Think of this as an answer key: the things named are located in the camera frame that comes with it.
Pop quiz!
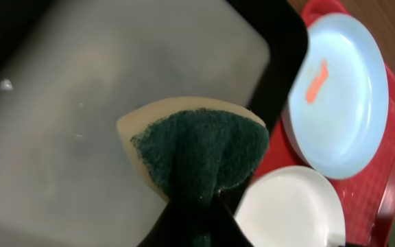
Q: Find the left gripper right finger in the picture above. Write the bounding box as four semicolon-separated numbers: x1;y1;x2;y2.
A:
211;196;252;247

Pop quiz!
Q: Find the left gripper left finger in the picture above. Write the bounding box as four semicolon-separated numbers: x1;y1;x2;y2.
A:
137;200;195;247

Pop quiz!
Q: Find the white plate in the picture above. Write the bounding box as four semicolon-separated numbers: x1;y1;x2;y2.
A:
235;165;346;247

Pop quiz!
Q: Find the red plastic tray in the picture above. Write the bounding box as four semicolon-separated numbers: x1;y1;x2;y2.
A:
254;0;395;246

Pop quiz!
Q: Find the green yellow sponge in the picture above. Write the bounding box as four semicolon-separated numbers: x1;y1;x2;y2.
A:
116;96;270;207

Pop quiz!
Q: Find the black water tray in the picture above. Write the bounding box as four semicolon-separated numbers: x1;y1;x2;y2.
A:
0;1;307;246

